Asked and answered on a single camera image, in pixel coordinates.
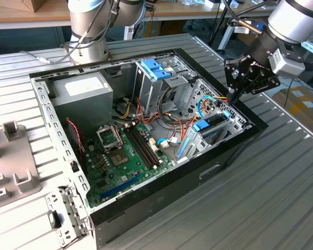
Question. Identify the black camera bracket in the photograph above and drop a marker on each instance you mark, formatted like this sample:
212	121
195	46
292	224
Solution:
289	50

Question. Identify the grey parts rack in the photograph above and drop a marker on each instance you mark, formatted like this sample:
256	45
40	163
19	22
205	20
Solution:
13	160

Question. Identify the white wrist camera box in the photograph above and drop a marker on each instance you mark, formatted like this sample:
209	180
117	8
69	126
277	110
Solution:
287	63

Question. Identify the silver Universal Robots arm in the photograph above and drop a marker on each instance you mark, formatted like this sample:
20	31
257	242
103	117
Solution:
86	23

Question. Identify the grey power supply unit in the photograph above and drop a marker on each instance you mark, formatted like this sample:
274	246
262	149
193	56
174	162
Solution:
83	109

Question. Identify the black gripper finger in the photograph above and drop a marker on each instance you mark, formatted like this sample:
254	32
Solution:
266	86
230	78

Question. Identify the small silver board chip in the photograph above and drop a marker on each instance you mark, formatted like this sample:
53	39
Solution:
124	178

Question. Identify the hard disk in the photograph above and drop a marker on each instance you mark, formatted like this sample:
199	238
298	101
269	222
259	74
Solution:
200	125

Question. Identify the metal disk bay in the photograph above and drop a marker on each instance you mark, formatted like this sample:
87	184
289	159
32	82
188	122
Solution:
198	145

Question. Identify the black open PC case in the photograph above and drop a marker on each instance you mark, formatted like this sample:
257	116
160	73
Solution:
159	203

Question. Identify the metal optical drive cage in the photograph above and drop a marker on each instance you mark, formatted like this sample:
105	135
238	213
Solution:
151	93

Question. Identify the blue plastic drive latch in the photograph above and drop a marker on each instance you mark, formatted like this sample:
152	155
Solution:
152	68

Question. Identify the black case fan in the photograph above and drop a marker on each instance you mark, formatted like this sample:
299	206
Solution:
71	145

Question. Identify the brown cardboard box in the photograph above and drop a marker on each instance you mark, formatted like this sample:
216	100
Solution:
34	5

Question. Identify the labelled cardboard box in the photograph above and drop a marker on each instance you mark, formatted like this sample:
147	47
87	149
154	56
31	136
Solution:
302	109

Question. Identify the black RAM slot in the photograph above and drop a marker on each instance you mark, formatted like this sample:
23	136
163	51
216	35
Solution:
141	148
149	148
145	148
153	148

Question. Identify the black tripod stand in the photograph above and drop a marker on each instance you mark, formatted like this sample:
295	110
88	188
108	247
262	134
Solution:
216	31

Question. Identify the CPU socket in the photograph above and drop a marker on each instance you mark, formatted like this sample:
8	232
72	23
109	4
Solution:
118	157

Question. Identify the green motherboard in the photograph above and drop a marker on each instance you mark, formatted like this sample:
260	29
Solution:
135	169

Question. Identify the cream board connector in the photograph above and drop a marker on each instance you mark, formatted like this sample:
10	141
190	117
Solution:
154	145

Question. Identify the blue expansion slot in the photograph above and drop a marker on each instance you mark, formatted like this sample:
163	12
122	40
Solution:
120	188

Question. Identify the wooden desk white frame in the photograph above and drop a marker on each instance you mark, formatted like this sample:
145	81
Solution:
15	17
187	10

